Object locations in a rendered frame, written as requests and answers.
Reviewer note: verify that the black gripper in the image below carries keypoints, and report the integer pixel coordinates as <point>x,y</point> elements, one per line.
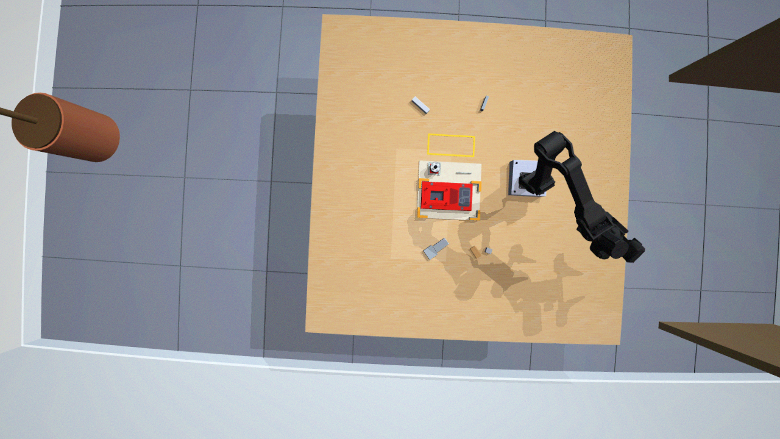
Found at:
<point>635,249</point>

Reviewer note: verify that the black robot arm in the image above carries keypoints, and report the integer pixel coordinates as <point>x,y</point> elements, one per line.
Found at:
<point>588,213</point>

